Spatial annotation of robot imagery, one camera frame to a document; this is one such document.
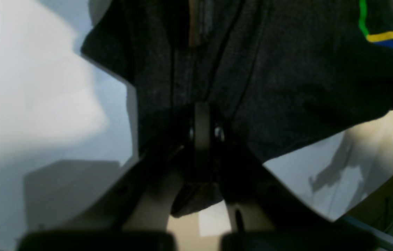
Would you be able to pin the black t-shirt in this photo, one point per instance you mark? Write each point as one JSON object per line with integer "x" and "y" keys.
{"x": 284, "y": 73}

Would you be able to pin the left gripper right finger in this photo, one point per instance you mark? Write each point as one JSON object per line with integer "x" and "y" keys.
{"x": 255, "y": 198}

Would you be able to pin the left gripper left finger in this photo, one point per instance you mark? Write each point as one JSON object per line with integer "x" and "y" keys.
{"x": 143, "y": 198}

